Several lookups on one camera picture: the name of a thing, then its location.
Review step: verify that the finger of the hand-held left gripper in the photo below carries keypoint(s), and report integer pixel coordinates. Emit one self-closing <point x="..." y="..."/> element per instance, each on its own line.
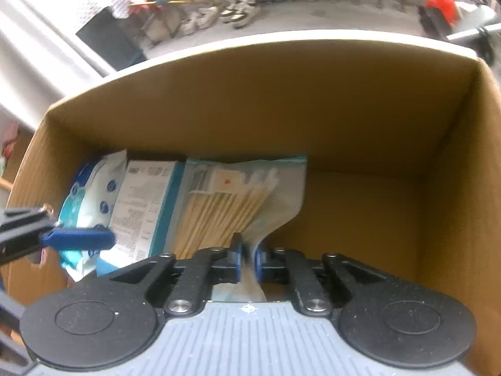
<point x="78" y="238"/>

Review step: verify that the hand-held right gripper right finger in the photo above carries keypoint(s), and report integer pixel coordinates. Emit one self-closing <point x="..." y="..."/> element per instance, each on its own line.
<point x="261" y="262"/>

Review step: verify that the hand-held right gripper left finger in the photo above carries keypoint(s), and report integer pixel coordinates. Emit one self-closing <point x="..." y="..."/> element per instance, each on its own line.
<point x="235" y="260"/>

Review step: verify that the white blue wet wipes pack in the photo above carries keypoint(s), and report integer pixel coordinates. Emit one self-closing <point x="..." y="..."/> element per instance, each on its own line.
<point x="90" y="199"/>

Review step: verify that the cotton swab bag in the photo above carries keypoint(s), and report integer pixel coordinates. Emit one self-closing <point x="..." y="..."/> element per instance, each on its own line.
<point x="219" y="207"/>

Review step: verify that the blue white paper box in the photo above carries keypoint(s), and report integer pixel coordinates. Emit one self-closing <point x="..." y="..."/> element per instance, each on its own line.
<point x="145" y="203"/>

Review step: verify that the brown cardboard box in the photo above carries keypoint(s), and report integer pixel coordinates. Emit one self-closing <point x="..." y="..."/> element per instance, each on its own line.
<point x="352" y="125"/>

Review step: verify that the black cabinet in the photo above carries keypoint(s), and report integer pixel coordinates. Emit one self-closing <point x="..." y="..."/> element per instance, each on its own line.
<point x="109" y="43"/>

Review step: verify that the yellow stick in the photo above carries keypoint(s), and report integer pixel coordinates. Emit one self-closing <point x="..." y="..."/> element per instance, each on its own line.
<point x="164" y="3"/>

